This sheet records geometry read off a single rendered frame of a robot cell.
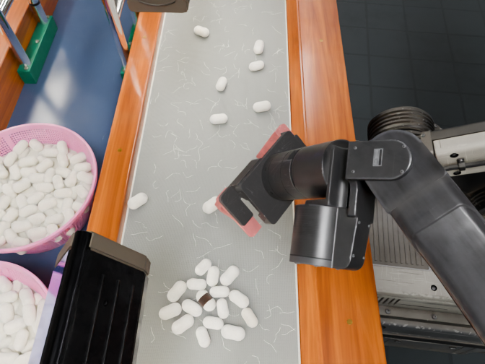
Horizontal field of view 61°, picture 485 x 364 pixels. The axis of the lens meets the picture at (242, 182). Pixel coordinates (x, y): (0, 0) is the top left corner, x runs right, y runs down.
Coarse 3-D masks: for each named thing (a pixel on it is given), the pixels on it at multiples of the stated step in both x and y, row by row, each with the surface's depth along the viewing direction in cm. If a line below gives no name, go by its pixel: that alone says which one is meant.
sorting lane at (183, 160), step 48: (192, 0) 105; (240, 0) 105; (192, 48) 96; (240, 48) 96; (192, 96) 88; (240, 96) 88; (288, 96) 88; (144, 144) 82; (192, 144) 82; (240, 144) 82; (144, 192) 76; (192, 192) 76; (144, 240) 71; (192, 240) 71; (240, 240) 71; (288, 240) 71; (240, 288) 67; (288, 288) 67; (144, 336) 63; (192, 336) 63; (288, 336) 63
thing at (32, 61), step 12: (12, 0) 89; (36, 0) 99; (0, 12) 84; (36, 12) 101; (0, 24) 86; (48, 24) 104; (12, 36) 89; (36, 36) 102; (48, 36) 104; (12, 48) 91; (36, 48) 99; (48, 48) 104; (24, 60) 94; (36, 60) 98; (24, 72) 96; (36, 72) 99
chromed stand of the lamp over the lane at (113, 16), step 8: (104, 0) 80; (112, 0) 81; (120, 0) 88; (104, 8) 82; (112, 8) 82; (120, 8) 87; (112, 16) 83; (120, 16) 86; (136, 16) 101; (112, 24) 85; (120, 24) 86; (112, 32) 87; (120, 32) 87; (120, 40) 89; (128, 40) 101; (120, 48) 90; (128, 48) 99; (120, 56) 93
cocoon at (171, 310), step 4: (172, 304) 64; (176, 304) 64; (164, 308) 63; (168, 308) 63; (172, 308) 63; (176, 308) 63; (180, 308) 64; (160, 312) 63; (164, 312) 63; (168, 312) 63; (172, 312) 63; (176, 312) 63; (180, 312) 64; (160, 316) 63; (164, 316) 63; (168, 316) 63; (172, 316) 63
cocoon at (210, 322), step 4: (208, 316) 63; (212, 316) 63; (204, 320) 63; (208, 320) 63; (212, 320) 63; (216, 320) 63; (220, 320) 63; (204, 324) 63; (208, 324) 62; (212, 324) 62; (216, 324) 62; (220, 324) 62; (208, 328) 63; (212, 328) 63; (216, 328) 62; (220, 328) 63
